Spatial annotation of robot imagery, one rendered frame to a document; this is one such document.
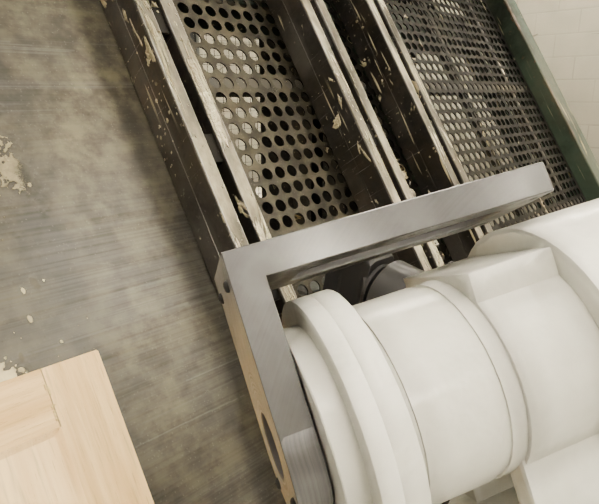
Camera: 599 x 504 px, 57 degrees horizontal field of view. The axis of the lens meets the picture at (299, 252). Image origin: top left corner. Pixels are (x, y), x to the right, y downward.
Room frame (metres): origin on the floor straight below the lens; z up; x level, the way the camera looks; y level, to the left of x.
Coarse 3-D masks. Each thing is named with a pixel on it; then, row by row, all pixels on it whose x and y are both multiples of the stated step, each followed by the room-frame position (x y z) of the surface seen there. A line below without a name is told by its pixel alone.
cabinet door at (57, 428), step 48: (0, 384) 0.44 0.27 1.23; (48, 384) 0.46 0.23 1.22; (96, 384) 0.48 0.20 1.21; (0, 432) 0.41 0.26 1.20; (48, 432) 0.43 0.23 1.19; (96, 432) 0.46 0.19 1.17; (0, 480) 0.39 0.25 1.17; (48, 480) 0.41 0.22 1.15; (96, 480) 0.43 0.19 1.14; (144, 480) 0.45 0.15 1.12
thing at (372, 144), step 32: (288, 0) 1.02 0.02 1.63; (320, 0) 1.03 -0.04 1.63; (288, 32) 1.02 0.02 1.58; (320, 32) 0.98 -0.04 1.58; (320, 64) 0.96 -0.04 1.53; (352, 64) 0.99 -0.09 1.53; (320, 96) 0.96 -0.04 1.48; (352, 96) 0.94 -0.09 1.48; (352, 128) 0.91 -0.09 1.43; (352, 160) 0.91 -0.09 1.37; (384, 160) 0.92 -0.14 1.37; (352, 192) 0.91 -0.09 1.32; (384, 192) 0.87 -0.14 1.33; (416, 256) 0.82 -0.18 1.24
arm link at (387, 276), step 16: (384, 256) 0.65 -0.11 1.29; (336, 272) 0.66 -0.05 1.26; (352, 272) 0.65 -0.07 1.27; (368, 272) 0.63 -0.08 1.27; (384, 272) 0.61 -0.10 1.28; (400, 272) 0.61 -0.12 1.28; (416, 272) 0.61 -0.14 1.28; (336, 288) 0.66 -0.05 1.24; (352, 288) 0.65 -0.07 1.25; (368, 288) 0.63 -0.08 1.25; (384, 288) 0.60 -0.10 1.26; (400, 288) 0.59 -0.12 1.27; (352, 304) 0.65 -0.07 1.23
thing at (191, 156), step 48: (144, 0) 0.75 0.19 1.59; (144, 48) 0.73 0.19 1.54; (192, 48) 0.76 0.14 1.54; (144, 96) 0.74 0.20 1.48; (192, 96) 0.73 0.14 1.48; (192, 144) 0.67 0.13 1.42; (192, 192) 0.67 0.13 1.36; (240, 192) 0.67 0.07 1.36; (240, 240) 0.63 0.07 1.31; (288, 288) 0.63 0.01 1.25
